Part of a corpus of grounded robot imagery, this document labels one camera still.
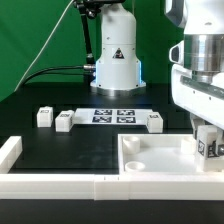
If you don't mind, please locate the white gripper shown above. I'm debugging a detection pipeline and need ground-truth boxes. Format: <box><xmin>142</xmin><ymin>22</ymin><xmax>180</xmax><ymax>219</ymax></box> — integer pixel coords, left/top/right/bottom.
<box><xmin>169</xmin><ymin>41</ymin><xmax>224</xmax><ymax>156</ymax></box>

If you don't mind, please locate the white square table top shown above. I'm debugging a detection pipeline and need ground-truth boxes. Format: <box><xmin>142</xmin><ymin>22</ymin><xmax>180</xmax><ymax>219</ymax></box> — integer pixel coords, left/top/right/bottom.
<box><xmin>118</xmin><ymin>134</ymin><xmax>224</xmax><ymax>175</ymax></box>

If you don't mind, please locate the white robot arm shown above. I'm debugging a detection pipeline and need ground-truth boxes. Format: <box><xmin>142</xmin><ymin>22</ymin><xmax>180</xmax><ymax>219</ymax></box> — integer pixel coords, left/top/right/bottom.
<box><xmin>91</xmin><ymin>0</ymin><xmax>224</xmax><ymax>158</ymax></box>

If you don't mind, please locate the white U-shaped fence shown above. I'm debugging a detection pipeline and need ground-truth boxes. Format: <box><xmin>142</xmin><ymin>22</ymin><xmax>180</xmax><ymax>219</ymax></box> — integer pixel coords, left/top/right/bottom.
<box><xmin>0</xmin><ymin>136</ymin><xmax>224</xmax><ymax>200</ymax></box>

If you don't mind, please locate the white fiducial tag sheet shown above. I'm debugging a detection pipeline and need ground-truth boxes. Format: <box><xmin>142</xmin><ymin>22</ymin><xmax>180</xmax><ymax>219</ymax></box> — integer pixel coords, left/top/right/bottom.
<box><xmin>73</xmin><ymin>108</ymin><xmax>151</xmax><ymax>125</ymax></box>

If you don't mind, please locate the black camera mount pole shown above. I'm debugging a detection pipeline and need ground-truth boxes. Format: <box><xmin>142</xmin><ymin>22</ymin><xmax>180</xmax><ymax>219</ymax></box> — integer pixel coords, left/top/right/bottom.
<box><xmin>73</xmin><ymin>0</ymin><xmax>125</xmax><ymax>71</ymax></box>

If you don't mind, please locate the black cable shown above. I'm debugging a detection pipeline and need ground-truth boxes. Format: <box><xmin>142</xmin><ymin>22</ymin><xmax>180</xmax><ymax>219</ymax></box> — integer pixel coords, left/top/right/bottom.
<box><xmin>20</xmin><ymin>65</ymin><xmax>98</xmax><ymax>88</ymax></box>

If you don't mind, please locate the white cable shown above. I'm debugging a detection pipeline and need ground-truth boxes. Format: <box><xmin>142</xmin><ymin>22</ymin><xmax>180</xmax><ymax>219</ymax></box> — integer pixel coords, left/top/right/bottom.
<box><xmin>13</xmin><ymin>0</ymin><xmax>75</xmax><ymax>92</ymax></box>

